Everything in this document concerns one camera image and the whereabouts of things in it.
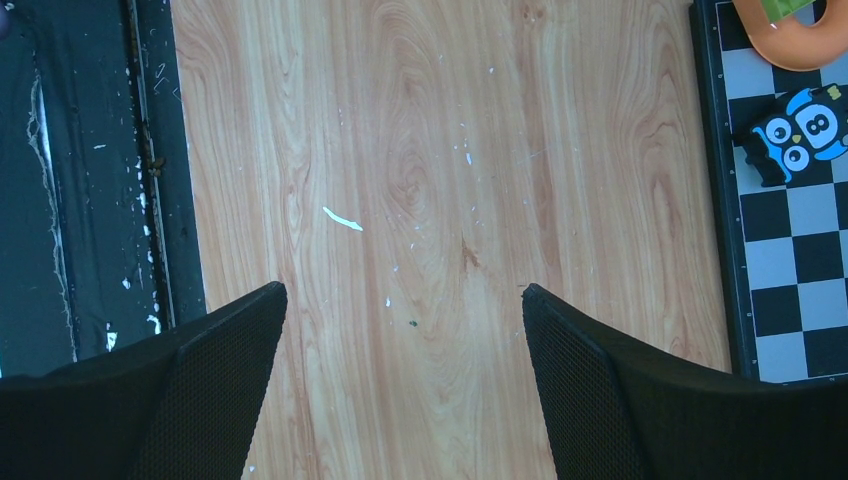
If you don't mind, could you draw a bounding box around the blue owl toy block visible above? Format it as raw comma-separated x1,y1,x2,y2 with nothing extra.
741,84,847,187

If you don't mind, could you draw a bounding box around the black metal base rail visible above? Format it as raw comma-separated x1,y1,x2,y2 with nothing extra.
1,1,206,377

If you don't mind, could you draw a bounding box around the orange arch toy block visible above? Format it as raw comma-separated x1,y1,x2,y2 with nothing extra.
733,0,847,72

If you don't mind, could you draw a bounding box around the black and white chessboard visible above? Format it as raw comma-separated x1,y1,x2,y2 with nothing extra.
688,1,847,384

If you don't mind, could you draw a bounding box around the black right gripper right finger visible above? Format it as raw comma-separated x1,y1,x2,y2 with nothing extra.
522,284,847,479

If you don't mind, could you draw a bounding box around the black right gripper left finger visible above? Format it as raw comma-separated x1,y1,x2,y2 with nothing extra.
1,282,287,479

